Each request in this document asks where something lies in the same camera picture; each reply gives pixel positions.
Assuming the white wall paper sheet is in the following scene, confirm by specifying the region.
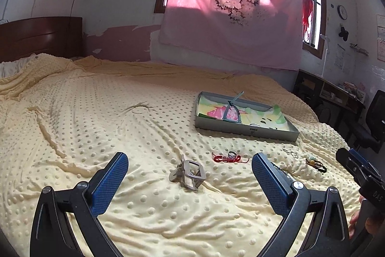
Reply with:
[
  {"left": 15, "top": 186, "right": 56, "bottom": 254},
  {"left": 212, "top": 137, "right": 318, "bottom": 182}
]
[{"left": 333, "top": 45, "right": 347, "bottom": 71}]

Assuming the grey shallow box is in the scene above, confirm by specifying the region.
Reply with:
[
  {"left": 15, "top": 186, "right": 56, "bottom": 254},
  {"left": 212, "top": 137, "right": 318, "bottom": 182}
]
[{"left": 195, "top": 91, "right": 300, "bottom": 142}]

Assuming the blue headband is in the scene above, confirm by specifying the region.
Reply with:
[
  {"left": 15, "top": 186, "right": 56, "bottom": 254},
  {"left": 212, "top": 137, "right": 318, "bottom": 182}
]
[{"left": 222, "top": 91, "right": 245, "bottom": 123}]

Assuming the dark wooden headboard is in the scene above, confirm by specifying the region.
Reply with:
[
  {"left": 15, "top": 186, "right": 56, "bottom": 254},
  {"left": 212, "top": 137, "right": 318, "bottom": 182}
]
[{"left": 0, "top": 17, "right": 85, "bottom": 62}]

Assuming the person's right hand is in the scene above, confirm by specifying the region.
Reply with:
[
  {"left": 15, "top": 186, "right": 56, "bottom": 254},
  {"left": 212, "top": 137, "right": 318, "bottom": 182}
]
[{"left": 348, "top": 195, "right": 377, "bottom": 239}]

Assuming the black office chair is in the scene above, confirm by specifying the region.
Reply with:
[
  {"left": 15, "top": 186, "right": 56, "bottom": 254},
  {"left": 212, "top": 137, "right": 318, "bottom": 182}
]
[{"left": 347, "top": 90, "right": 385, "bottom": 153}]

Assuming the white desk lamp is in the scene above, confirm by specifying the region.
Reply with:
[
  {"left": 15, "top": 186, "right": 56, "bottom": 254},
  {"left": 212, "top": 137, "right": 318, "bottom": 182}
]
[{"left": 319, "top": 34, "right": 330, "bottom": 77}]

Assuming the red hanging cloth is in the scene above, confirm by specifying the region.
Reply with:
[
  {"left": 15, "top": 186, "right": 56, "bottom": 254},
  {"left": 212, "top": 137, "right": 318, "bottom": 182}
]
[{"left": 302, "top": 0, "right": 314, "bottom": 41}]

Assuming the cartoon printed cloth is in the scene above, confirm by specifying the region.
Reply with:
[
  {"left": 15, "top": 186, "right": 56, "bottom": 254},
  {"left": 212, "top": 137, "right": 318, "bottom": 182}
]
[{"left": 197, "top": 94, "right": 288, "bottom": 129}]

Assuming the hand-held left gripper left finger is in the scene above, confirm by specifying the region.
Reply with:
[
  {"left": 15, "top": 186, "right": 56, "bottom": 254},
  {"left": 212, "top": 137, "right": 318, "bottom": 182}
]
[{"left": 30, "top": 152, "right": 129, "bottom": 257}]

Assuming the beaded cord bracelet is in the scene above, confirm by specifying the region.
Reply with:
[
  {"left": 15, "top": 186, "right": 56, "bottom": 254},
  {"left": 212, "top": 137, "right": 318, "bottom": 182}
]
[{"left": 305, "top": 156, "right": 328, "bottom": 172}]

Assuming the pink floral hanging cloth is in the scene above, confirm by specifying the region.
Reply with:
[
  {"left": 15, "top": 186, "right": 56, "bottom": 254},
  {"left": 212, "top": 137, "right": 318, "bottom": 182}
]
[{"left": 158, "top": 0, "right": 310, "bottom": 71}]

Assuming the red string bracelet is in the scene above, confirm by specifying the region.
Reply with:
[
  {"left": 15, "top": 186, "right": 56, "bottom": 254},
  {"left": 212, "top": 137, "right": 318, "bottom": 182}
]
[{"left": 211, "top": 152, "right": 250, "bottom": 164}]

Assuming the group of wall certificates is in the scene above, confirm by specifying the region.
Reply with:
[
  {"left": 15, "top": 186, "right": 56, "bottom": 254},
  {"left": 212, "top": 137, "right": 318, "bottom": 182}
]
[{"left": 376, "top": 14, "right": 385, "bottom": 62}]

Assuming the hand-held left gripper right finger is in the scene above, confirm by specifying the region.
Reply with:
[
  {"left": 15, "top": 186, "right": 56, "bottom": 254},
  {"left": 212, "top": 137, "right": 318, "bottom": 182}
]
[{"left": 251, "top": 152, "right": 351, "bottom": 257}]

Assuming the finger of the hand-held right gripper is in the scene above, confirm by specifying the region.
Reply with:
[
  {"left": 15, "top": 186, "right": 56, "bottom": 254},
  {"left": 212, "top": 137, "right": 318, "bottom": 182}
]
[
  {"left": 336, "top": 148, "right": 363, "bottom": 185},
  {"left": 349, "top": 149, "right": 382, "bottom": 182}
]

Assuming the beige hair claw clip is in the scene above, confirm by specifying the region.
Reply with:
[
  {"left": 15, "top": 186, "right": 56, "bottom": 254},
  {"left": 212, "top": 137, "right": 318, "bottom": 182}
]
[{"left": 168, "top": 155, "right": 207, "bottom": 193}]

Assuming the wire wall shelf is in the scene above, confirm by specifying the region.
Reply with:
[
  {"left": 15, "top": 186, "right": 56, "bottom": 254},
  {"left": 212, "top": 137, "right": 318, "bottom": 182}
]
[{"left": 350, "top": 43, "right": 369, "bottom": 57}]

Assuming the dark wooden desk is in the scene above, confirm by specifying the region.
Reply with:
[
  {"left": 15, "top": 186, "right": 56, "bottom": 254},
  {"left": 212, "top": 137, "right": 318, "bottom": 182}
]
[{"left": 293, "top": 69, "right": 366, "bottom": 137}]

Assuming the white pillow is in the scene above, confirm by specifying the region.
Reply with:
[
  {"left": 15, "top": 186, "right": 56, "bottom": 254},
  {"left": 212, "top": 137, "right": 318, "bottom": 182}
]
[{"left": 0, "top": 54, "right": 38, "bottom": 79}]

